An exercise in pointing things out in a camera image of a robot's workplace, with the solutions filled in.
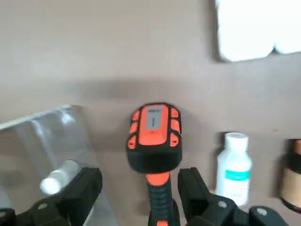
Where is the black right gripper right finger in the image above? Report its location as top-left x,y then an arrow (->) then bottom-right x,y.
177,167 -> 289,226

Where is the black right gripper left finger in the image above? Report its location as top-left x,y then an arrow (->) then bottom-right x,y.
0,167 -> 103,226

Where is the orange black barcode scanner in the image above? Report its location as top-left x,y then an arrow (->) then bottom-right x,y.
126,102 -> 183,226

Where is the white medicine bottle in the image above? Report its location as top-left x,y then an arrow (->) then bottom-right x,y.
215,132 -> 253,208

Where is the brown medicine bottle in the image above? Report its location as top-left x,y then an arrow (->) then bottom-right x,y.
279,138 -> 301,210

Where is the small white capped vial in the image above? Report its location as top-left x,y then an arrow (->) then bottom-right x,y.
40,160 -> 82,196

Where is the large clear acrylic shelf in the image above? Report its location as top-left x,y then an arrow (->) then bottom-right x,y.
0,105 -> 114,226

